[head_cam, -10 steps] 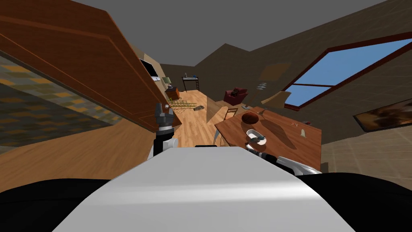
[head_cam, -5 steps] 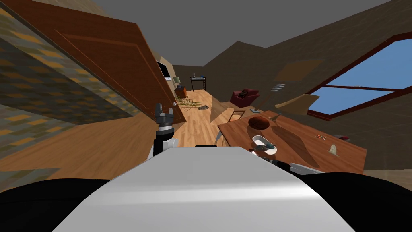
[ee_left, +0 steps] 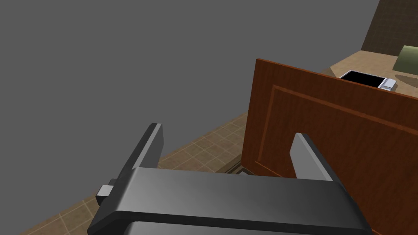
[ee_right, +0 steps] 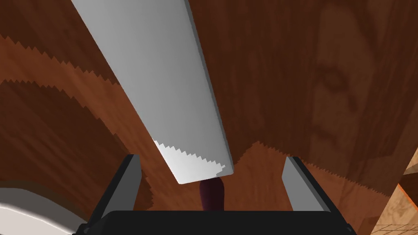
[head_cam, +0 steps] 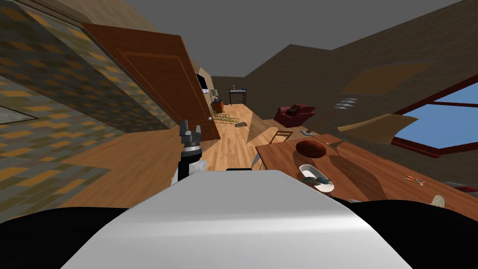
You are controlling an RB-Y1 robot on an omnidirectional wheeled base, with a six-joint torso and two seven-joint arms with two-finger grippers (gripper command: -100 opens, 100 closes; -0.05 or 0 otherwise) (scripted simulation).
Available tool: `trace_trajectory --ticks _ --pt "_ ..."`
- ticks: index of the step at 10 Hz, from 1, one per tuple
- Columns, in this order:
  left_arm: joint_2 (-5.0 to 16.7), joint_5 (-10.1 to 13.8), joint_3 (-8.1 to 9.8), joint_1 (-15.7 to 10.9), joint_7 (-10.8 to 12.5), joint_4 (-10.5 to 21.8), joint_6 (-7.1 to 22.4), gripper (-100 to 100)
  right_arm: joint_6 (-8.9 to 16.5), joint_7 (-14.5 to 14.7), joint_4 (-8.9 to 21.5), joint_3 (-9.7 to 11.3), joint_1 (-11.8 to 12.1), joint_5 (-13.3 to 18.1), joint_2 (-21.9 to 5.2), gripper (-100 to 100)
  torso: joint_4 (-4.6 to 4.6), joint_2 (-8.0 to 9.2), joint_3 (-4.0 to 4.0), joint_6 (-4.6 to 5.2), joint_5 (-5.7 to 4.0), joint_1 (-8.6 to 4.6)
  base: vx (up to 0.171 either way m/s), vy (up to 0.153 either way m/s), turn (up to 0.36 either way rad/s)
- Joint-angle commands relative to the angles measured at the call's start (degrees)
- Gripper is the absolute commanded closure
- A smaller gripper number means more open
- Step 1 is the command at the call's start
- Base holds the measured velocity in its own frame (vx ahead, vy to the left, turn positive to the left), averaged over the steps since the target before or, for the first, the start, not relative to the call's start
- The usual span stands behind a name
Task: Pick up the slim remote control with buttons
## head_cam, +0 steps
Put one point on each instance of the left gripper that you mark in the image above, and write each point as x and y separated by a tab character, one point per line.
190	139

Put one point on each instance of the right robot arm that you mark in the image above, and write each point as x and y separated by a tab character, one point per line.
422	235

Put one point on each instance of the small brown cabinet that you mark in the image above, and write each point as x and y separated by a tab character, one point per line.
217	105

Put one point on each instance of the black metal desk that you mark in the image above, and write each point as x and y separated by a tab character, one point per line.
237	94

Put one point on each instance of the brown wooden door leaf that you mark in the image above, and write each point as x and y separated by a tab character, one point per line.
160	78

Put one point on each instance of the wooden chair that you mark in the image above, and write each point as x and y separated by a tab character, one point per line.
281	136

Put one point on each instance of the red armchair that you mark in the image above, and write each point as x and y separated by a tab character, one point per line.
295	114

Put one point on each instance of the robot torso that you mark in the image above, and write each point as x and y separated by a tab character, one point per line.
239	224

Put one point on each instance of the brown round bowl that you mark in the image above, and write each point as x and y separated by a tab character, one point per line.
310	148

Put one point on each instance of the white oval dish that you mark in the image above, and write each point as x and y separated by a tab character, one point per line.
312	173

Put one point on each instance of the clear wine glass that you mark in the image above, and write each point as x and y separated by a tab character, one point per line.
335	144

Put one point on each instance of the brown wooden table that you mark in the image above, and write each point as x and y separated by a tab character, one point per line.
369	168

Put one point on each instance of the red framed window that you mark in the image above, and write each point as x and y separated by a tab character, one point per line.
440	119

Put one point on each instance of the beige round object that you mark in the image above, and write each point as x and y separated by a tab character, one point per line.
437	201

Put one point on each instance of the brown wall picture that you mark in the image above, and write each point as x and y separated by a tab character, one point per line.
384	79

